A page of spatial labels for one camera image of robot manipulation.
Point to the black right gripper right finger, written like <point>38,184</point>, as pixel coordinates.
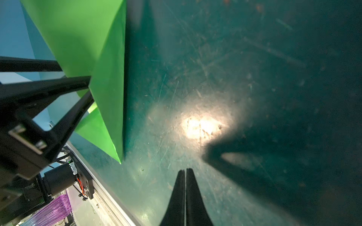
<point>196,214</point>

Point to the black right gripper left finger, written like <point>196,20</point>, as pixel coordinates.
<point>175,213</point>

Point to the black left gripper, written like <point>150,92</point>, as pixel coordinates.
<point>37,118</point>

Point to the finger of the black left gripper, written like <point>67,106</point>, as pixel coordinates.
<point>14,64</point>

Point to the green square paper sheet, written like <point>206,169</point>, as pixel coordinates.
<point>87,38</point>

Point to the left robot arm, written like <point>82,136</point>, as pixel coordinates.
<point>24,197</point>

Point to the aluminium front rail base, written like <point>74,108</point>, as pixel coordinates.
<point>105,202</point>

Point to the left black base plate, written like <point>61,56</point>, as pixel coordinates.
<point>82,176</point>

